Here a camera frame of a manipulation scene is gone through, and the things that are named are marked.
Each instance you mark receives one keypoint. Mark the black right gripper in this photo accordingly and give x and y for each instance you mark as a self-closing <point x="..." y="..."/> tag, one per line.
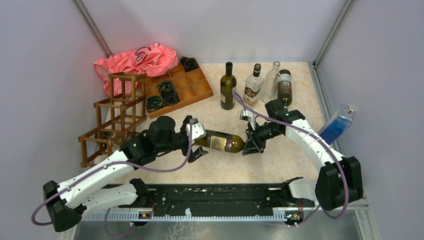
<point x="253" y="146"/>

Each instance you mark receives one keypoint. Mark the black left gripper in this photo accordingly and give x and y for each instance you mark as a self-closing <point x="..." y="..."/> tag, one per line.
<point x="193" y="156"/>

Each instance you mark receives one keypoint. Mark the green wine bottle silver foil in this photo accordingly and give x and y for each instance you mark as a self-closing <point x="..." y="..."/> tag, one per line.
<point x="221" y="141"/>

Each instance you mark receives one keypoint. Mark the clear glass bottle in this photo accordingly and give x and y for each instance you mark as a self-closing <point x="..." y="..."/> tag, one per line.
<point x="269" y="85"/>

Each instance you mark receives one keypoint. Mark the clear liquor bottle brown label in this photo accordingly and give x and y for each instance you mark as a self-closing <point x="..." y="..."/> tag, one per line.
<point x="253" y="85"/>

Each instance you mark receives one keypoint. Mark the green wine bottle black neck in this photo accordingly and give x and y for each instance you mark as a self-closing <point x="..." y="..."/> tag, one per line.
<point x="228" y="83"/>

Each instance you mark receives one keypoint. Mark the green wine bottle silver neck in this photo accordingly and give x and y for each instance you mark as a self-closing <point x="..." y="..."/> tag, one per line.
<point x="132" y="135"/>

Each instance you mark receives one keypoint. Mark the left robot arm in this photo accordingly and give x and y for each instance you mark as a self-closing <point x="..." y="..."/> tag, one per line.
<point x="71" y="200"/>

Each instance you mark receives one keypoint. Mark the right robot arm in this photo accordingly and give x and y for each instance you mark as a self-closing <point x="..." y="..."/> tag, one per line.
<point x="339" y="180"/>

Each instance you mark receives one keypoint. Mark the dark wine bottle lying down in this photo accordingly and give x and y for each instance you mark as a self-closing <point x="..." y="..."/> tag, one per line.
<point x="284" y="87"/>

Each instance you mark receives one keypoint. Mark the brown wooden wine rack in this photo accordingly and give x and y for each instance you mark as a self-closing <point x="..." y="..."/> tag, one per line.
<point x="116" y="116"/>

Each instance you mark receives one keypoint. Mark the blue liquid square bottle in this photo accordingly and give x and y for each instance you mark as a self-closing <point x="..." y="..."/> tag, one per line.
<point x="338" y="123"/>

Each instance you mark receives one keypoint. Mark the rolled black sock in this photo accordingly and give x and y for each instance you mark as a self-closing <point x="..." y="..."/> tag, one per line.
<point x="168" y="93"/>

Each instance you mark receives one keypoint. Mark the rolled dark blue sock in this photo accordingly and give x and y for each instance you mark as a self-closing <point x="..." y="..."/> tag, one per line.
<point x="154" y="103"/>

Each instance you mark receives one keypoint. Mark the wooden compartment tray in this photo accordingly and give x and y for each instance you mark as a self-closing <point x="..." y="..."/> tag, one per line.
<point x="191" y="87"/>

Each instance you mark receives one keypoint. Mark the rolled dark sock far corner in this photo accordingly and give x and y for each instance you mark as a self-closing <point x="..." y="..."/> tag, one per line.
<point x="189" y="63"/>

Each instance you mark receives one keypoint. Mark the pink plastic bag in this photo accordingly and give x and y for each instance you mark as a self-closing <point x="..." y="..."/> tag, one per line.
<point x="152" y="60"/>

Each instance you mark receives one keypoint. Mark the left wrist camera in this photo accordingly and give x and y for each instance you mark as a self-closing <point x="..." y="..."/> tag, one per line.
<point x="195" y="130"/>

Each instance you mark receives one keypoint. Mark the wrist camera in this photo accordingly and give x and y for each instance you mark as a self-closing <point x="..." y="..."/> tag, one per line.
<point x="248" y="116"/>
<point x="195" y="130"/>

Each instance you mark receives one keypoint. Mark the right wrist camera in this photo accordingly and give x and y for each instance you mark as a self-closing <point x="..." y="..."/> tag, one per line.
<point x="248" y="116"/>

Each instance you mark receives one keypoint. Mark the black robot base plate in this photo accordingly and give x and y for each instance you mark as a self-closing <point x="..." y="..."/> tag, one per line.
<point x="218" y="200"/>

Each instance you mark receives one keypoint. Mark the white cable duct strip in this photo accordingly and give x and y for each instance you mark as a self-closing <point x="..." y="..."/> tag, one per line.
<point x="136" y="216"/>

